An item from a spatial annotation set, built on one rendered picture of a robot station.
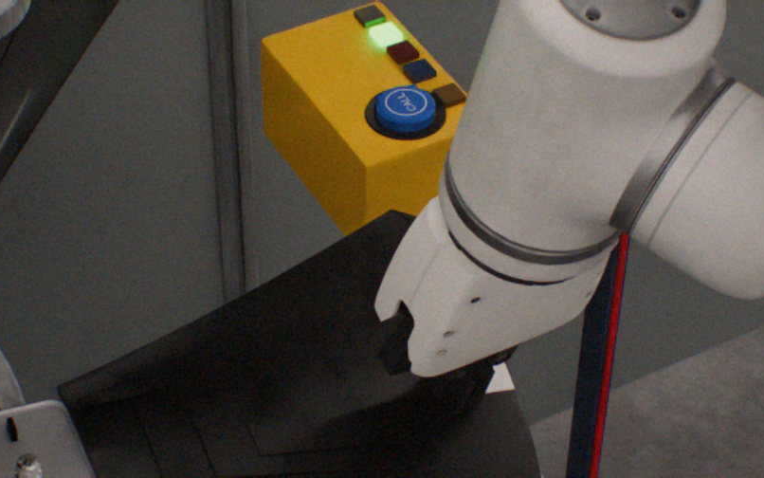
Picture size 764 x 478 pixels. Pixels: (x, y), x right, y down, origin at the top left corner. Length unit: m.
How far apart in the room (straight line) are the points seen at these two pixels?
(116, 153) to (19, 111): 0.93
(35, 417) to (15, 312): 0.93
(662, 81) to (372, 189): 0.57
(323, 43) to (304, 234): 0.68
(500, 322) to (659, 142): 0.18
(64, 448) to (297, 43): 0.48
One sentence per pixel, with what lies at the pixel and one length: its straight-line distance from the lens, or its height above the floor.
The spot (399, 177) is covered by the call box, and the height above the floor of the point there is 1.05.
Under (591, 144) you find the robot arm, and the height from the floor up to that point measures 1.42.
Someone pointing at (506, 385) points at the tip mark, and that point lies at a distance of 1.02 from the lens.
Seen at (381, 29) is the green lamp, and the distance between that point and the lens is 1.36.
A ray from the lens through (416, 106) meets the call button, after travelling 1.29.
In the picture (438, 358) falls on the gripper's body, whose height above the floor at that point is 1.24.
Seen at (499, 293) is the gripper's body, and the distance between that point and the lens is 0.86.
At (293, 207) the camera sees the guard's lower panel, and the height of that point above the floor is 0.57.
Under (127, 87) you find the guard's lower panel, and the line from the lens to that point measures 1.79.
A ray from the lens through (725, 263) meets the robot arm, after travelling 0.75.
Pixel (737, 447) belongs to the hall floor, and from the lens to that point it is 2.55.
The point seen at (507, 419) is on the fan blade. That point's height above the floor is 1.14.
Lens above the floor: 1.90
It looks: 43 degrees down
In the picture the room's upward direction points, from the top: 1 degrees clockwise
